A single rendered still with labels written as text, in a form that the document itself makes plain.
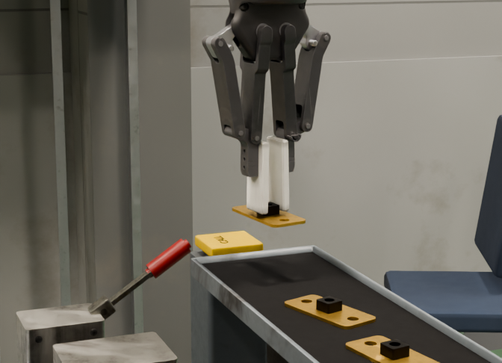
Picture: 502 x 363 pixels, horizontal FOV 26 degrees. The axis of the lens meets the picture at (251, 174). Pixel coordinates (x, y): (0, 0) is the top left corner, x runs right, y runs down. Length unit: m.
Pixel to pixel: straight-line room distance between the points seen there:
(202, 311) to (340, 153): 2.54
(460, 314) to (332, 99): 0.92
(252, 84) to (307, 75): 0.06
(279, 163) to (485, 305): 2.22
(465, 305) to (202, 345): 2.06
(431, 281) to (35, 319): 2.27
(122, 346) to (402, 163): 2.86
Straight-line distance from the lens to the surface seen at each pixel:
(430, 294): 3.30
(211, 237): 1.21
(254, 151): 1.03
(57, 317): 1.27
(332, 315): 0.95
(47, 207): 3.44
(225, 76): 1.00
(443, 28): 3.85
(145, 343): 1.03
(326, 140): 3.68
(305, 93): 1.05
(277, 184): 1.06
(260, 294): 1.01
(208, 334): 1.19
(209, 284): 1.05
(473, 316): 3.17
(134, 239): 3.18
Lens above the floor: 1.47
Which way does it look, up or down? 12 degrees down
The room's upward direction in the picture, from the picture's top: straight up
